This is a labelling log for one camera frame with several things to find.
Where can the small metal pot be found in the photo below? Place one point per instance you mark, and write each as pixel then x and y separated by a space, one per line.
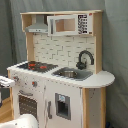
pixel 70 74

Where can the white toy microwave door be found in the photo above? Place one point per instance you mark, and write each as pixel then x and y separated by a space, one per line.
pixel 62 25

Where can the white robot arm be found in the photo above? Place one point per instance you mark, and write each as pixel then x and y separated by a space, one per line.
pixel 24 120

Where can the wooden toy kitchen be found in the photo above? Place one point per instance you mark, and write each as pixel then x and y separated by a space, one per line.
pixel 87 97

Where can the black toy faucet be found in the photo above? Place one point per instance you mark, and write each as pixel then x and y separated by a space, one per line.
pixel 82 64

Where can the black stovetop red burners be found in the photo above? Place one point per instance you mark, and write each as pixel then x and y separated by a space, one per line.
pixel 38 66

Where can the grey toy sink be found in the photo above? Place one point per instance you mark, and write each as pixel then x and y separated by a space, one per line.
pixel 81 74

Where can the right red stove knob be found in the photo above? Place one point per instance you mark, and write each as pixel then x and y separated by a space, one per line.
pixel 34 83

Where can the grey ice dispenser panel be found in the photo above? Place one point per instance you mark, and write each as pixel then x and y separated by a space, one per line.
pixel 62 104

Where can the microwave button panel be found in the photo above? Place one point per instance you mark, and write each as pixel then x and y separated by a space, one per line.
pixel 85 23

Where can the oven door with handle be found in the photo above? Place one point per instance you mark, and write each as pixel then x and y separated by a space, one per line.
pixel 27 104

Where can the grey cabinet door handle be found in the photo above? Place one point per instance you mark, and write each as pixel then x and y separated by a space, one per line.
pixel 49 110

